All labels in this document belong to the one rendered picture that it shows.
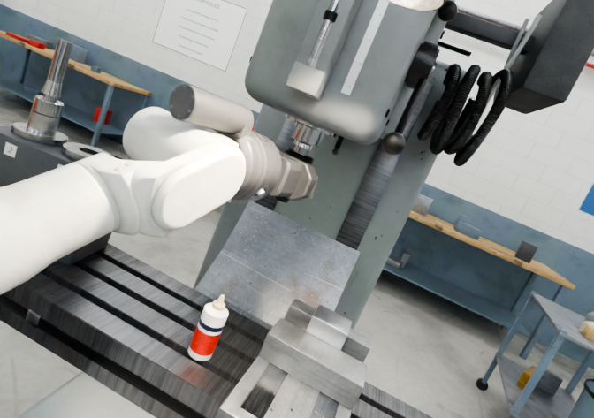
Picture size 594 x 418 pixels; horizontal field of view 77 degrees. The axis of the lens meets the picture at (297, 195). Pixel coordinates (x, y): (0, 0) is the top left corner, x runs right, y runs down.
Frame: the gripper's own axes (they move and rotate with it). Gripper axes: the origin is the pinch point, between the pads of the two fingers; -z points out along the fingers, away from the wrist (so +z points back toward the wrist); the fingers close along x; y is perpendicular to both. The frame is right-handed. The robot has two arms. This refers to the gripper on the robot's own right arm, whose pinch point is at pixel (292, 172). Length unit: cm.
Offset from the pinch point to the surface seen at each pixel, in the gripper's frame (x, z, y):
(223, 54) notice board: 342, -343, -52
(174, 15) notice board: 426, -320, -76
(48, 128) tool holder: 44.7, 11.7, 11.2
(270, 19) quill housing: 5.9, 10.7, -18.4
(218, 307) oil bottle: -0.2, 5.8, 23.2
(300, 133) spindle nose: 0.0, 2.4, -6.2
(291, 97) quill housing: -0.4, 9.2, -10.2
